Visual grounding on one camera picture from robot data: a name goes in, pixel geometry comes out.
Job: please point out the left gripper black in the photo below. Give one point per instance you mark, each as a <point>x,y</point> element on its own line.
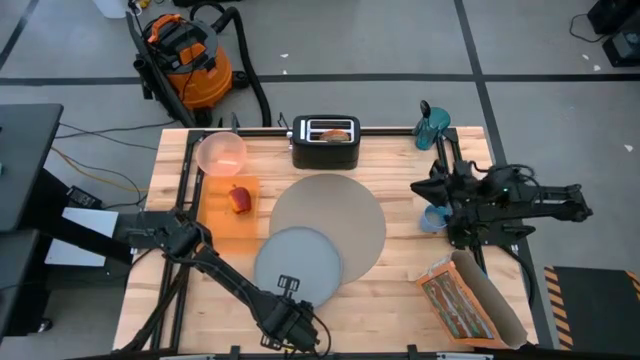
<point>290,322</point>

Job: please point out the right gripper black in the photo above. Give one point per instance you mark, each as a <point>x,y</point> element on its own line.
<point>457,187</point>

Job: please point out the grey-blue round plate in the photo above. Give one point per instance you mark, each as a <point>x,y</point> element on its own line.
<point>300,260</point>

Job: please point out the light blue cup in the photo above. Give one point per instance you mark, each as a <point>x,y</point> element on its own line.
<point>432,222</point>

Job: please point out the red apple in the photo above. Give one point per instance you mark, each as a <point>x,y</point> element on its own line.
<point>240,200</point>

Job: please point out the toasted bagel half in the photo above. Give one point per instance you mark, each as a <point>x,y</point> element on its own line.
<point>335,135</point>

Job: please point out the orange cereal box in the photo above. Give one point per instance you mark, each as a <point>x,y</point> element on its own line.
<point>460,305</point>

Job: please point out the pink translucent bowl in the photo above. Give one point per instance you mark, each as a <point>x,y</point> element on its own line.
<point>221,152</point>

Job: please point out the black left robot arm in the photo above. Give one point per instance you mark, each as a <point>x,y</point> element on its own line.
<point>220,270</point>

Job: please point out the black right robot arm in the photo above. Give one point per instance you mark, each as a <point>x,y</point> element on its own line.
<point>525,202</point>

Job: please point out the teal glass tumbler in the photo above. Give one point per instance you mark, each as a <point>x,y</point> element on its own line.
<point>432,132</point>

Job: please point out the round grey placemat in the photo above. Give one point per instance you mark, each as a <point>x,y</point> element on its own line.
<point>330,205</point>

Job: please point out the orange translucent cutting board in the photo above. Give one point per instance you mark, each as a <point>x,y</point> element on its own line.
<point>220,225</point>

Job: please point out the black two-slot toaster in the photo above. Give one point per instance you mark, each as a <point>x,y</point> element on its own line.
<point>325,152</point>

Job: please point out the black yellow-striped floor mat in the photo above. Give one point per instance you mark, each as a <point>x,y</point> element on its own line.
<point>595,305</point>

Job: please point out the white flat panel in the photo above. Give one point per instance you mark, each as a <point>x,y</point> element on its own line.
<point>75,240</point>

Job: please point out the black power brick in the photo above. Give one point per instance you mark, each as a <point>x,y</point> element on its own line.
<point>84,197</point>

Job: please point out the orange black shop vacuum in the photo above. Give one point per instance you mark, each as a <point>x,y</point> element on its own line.
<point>200,75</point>

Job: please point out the black equipment case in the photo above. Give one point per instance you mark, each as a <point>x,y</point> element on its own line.
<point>625,50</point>
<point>615,15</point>

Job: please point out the black vacuum wand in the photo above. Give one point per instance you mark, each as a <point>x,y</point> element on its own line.
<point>160,70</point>

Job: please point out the black side table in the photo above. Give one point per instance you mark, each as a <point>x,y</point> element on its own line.
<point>15,285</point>

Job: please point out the black desk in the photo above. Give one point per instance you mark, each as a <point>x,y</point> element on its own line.
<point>25,160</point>

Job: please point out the white bucket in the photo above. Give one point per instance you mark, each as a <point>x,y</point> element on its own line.
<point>110,7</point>

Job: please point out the black aluminium table frame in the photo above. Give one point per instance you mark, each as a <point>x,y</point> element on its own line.
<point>400,131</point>

